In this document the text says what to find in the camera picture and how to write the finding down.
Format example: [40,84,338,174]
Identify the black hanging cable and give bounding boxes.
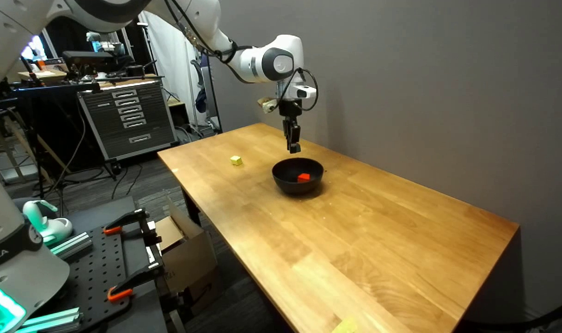
[463,295,562,333]

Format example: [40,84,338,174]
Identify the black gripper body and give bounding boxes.
[277,98,303,124]

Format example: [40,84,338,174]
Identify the white curved plastic device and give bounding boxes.
[20,198,73,248]

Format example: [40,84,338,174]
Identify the cardboard box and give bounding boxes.
[151,211,219,302]

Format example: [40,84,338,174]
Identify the blue hanging item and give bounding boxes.
[192,54,210,117]

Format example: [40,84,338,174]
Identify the black perforated breadboard plate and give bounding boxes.
[38,211,171,333]

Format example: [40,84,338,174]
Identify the cluttered work desk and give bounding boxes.
[9,54,166,97]

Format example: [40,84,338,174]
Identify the black bowl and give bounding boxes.
[269,156,325,198]

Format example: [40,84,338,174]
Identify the aluminium profile rail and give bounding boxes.
[14,306,83,333]
[47,232,94,259]

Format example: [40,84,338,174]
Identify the black cabinet white vents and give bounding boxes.
[75,78,177,163]

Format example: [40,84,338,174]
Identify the white panel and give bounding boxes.
[136,0,223,135]

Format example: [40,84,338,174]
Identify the black clamp orange handle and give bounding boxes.
[101,208,149,239]
[103,243,166,304]

